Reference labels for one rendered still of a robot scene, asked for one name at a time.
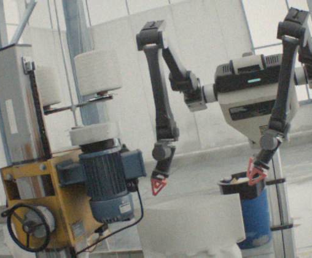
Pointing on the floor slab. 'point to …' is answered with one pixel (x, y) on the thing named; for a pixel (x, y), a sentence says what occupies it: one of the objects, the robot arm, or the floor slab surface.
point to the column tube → (24, 128)
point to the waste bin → (250, 207)
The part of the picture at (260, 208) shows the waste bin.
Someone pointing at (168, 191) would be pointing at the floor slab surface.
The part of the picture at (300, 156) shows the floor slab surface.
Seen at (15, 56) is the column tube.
